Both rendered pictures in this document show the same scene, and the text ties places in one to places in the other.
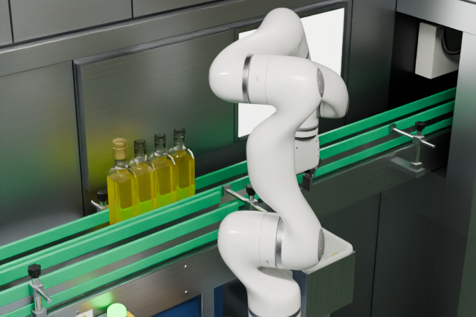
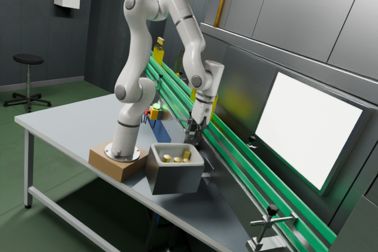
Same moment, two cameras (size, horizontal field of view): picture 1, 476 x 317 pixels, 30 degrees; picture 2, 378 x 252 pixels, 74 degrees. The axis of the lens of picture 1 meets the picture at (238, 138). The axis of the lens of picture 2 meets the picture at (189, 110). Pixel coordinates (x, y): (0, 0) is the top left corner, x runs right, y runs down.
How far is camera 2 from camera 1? 2.58 m
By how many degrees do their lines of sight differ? 92
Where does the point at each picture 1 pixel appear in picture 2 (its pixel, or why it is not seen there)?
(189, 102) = (246, 91)
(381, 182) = not seen: hidden behind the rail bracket
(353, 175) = (248, 203)
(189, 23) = (262, 51)
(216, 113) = (252, 108)
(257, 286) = not seen: hidden behind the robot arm
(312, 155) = (197, 113)
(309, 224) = (121, 77)
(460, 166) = not seen: outside the picture
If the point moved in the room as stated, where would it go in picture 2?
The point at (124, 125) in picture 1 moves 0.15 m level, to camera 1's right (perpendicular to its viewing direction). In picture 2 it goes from (226, 80) to (222, 85)
